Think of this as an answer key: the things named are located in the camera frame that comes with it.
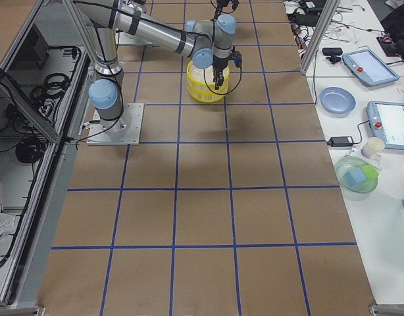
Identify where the teach pendant near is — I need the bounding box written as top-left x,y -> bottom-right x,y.
366,101 -> 404,150

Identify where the black webcam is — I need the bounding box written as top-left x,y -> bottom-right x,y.
322,47 -> 343,65

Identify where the black power adapter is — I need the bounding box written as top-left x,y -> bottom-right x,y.
326,136 -> 358,147

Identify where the green bowl with sponges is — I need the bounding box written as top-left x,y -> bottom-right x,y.
335,156 -> 379,201

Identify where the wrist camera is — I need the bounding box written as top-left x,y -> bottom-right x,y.
230,49 -> 243,68

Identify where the camera cable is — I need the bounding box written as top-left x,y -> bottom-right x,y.
203,19 -> 244,96

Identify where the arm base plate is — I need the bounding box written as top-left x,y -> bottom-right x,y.
86,103 -> 144,145

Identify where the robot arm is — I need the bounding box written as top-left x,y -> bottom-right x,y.
68,1 -> 242,145
211,0 -> 230,20

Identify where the blue plate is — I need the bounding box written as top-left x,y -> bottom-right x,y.
319,87 -> 357,118

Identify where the yellow bamboo steamer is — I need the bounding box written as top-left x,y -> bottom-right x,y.
187,83 -> 228,103
186,61 -> 230,92

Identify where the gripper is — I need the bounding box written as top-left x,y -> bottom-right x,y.
213,0 -> 230,20
212,55 -> 230,90

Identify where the paper cup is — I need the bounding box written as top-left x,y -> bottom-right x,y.
361,137 -> 385,158

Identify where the teach pendant far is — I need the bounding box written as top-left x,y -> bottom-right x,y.
341,49 -> 399,86

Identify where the aluminium frame post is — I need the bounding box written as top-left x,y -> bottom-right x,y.
299,0 -> 340,75

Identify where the teach pendant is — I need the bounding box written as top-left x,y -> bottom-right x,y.
366,101 -> 404,150
341,49 -> 399,86

